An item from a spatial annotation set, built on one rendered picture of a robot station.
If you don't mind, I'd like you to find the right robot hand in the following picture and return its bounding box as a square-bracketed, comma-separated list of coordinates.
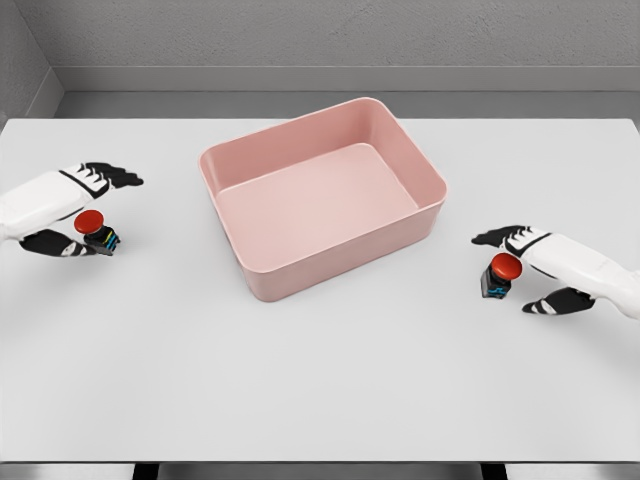
[470, 224, 630, 316]

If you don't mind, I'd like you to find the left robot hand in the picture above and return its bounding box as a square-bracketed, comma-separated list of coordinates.
[0, 161, 145, 259]

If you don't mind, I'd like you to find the red button industrial switch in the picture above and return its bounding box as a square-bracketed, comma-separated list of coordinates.
[480, 252, 524, 301]
[73, 210, 122, 257]

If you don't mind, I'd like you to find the pink rectangular basket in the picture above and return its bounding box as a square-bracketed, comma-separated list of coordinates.
[198, 96, 448, 303]

